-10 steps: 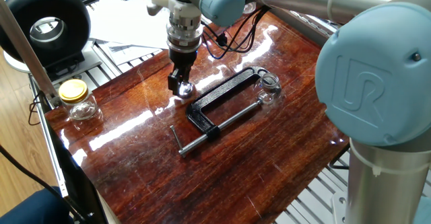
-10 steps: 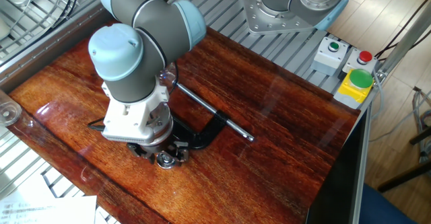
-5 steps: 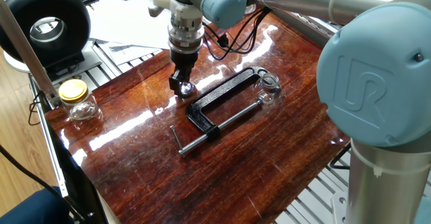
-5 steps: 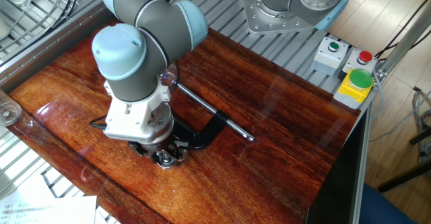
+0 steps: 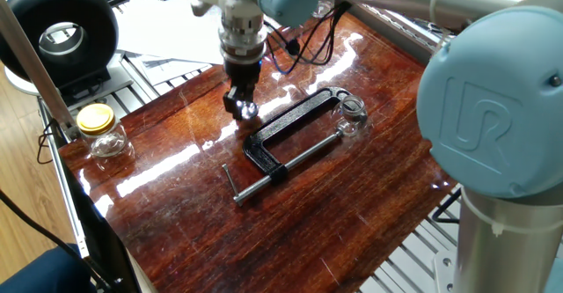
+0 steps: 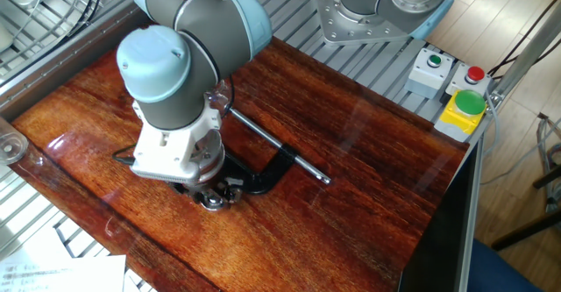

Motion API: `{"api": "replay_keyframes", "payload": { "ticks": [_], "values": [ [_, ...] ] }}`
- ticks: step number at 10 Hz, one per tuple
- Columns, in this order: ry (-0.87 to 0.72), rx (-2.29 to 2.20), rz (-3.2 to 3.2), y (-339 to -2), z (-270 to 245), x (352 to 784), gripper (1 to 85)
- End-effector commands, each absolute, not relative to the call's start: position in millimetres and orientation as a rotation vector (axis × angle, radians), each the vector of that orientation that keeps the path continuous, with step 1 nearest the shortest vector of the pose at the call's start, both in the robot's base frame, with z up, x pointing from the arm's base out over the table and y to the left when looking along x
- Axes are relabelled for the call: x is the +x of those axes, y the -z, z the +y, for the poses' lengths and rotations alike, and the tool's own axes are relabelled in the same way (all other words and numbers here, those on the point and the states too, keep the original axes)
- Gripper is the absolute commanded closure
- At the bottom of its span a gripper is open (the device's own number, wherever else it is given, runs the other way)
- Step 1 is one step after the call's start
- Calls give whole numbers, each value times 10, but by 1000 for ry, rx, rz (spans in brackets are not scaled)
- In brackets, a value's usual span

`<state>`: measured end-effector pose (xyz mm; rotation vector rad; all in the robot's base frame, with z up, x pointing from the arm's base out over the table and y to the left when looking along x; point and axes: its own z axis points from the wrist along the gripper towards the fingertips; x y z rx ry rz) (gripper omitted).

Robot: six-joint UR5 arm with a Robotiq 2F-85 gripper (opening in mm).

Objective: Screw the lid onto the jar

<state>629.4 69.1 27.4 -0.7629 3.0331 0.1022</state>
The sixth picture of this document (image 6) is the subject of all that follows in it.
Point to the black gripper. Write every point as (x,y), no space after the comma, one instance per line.
(203,190)

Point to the black C-clamp with steel screw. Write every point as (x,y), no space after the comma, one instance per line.
(267,180)

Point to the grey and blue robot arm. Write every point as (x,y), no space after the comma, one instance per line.
(175,64)

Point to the white printed paper sheets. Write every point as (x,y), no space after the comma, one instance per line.
(66,274)

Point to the black table side panel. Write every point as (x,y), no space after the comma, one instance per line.
(438,222)

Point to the grey box with green button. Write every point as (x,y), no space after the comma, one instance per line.
(427,75)

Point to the yellow box with green button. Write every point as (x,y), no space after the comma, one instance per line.
(460,116)

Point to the grey box with red button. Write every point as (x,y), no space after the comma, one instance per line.
(469,83)

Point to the dark blue chair seat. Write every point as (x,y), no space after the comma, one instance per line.
(499,270)

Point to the dark chair legs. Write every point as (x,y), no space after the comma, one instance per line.
(526,230)

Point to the white plastic wrist bracket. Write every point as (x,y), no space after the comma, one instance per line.
(162,151)

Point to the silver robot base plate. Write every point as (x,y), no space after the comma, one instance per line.
(350,31)

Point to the aluminium frame post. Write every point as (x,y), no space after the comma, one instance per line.
(526,55)

